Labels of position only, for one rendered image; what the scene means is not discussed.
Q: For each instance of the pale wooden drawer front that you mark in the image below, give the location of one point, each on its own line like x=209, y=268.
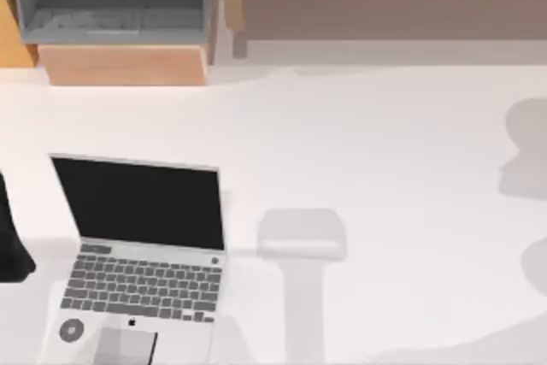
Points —
x=121, y=64

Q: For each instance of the silver open laptop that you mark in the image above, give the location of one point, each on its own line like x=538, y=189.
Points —
x=141, y=279

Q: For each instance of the orange wooden cupboard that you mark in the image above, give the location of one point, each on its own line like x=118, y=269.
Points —
x=10, y=23

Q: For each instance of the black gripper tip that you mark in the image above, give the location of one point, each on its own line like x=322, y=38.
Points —
x=10, y=245

